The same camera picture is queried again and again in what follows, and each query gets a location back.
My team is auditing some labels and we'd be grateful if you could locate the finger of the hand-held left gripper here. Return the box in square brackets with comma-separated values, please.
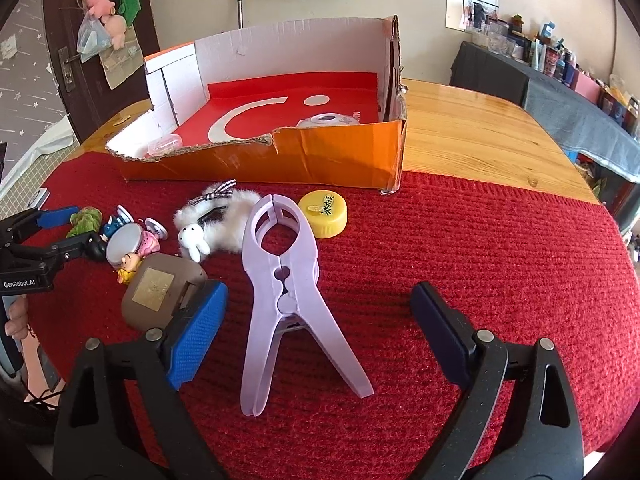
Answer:
[10, 237, 90, 267]
[0, 204, 82, 247]

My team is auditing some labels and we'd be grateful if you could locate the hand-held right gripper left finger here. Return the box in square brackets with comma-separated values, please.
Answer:
[52, 280, 229, 480]

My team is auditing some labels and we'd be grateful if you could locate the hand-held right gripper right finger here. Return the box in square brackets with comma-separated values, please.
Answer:
[410, 281, 586, 480]

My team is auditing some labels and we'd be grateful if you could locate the green fuzzy scrunchie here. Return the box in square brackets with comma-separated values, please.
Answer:
[66, 206, 103, 238]

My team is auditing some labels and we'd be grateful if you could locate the blue small figurine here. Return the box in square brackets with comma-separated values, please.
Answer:
[100, 204, 133, 236]

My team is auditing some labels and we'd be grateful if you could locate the white round disc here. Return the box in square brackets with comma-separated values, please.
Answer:
[106, 224, 146, 267]

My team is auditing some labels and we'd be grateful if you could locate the brown hard case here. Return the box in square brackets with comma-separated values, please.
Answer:
[121, 252, 208, 333]

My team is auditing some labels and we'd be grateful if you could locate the large purple plastic clip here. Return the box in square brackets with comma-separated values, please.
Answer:
[240, 193, 375, 418]

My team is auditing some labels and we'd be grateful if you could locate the yellow small figurine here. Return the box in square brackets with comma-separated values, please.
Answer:
[116, 254, 143, 286]

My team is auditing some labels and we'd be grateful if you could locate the pink figurine with suction cup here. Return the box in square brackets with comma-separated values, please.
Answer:
[139, 217, 168, 256]

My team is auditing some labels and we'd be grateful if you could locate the white fluffy plush hair clip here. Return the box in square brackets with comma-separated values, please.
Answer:
[173, 179, 261, 263]

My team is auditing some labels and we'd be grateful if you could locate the yellow bottle cap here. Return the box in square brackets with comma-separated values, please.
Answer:
[298, 189, 349, 239]

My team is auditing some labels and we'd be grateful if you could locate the orange cardboard box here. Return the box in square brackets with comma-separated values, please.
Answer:
[105, 15, 408, 196]

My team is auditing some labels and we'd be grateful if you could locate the person's left hand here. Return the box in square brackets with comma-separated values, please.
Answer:
[4, 296, 32, 342]

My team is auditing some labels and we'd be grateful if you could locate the white grid patterned mat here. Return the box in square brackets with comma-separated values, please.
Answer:
[0, 142, 81, 201]

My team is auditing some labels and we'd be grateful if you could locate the red knitted mat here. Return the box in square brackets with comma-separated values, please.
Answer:
[20, 152, 640, 480]

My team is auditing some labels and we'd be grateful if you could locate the small clear plastic box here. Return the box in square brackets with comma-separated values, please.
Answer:
[145, 135, 183, 158]

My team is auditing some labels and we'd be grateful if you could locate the beige hanging organizer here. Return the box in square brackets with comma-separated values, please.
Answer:
[97, 25, 146, 93]

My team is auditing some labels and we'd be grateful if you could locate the clear plastic bag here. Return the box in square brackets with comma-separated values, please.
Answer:
[76, 15, 113, 63]

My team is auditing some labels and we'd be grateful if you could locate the dark brown door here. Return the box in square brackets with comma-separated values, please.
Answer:
[42, 0, 161, 143]

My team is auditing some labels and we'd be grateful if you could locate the pink plush doll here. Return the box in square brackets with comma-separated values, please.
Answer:
[85, 0, 128, 51]

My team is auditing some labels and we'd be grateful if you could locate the green plush toy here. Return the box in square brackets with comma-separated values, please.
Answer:
[117, 0, 143, 28]

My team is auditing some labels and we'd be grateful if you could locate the white pink round device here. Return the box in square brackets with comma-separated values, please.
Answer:
[295, 112, 361, 131]

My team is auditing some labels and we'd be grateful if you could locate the side table with grey-blue cloth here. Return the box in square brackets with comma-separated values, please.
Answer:
[450, 40, 640, 183]

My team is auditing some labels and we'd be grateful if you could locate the cluttered side table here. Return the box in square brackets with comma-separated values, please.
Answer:
[462, 0, 640, 138]

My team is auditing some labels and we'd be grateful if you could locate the metal door handle plate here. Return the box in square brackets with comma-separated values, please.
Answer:
[57, 46, 76, 93]

